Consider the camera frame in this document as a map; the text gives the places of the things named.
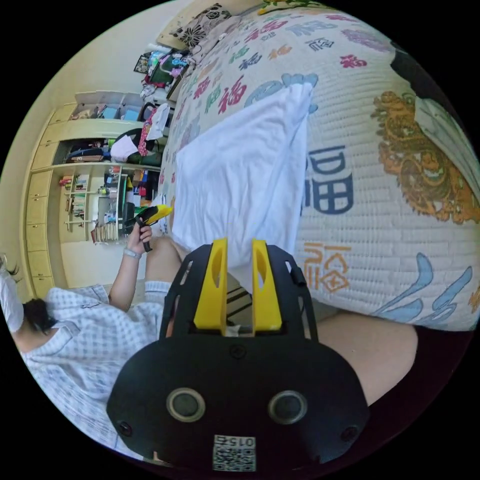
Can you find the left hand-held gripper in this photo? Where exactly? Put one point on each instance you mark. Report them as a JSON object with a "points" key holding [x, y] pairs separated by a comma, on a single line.
{"points": [[143, 218]]}

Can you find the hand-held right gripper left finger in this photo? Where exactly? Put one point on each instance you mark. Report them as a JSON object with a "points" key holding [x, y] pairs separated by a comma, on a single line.
{"points": [[210, 300]]}

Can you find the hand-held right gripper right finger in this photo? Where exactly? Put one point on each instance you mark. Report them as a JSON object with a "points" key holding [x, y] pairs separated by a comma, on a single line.
{"points": [[267, 303]]}

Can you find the white short sleeve shirt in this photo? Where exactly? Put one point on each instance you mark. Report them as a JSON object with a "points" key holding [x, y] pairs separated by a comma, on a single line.
{"points": [[240, 176]]}

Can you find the person's left forearm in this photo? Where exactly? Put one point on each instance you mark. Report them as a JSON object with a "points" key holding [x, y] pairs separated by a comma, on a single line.
{"points": [[123, 281]]}

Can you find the person's left hand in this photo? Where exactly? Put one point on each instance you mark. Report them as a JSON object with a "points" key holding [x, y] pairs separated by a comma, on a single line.
{"points": [[138, 238]]}

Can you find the pale yellow cupboard with shelves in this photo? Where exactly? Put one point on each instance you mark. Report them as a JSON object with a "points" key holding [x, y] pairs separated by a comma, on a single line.
{"points": [[71, 176]]}

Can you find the bed with printed quilt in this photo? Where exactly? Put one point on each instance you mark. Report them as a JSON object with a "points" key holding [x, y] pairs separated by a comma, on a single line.
{"points": [[375, 240]]}

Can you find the person's body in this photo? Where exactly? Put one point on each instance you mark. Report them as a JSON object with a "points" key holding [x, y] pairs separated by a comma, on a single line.
{"points": [[82, 356]]}

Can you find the black and white floral pillow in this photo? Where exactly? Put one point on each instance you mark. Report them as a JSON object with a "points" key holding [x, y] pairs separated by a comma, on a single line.
{"points": [[200, 24]]}

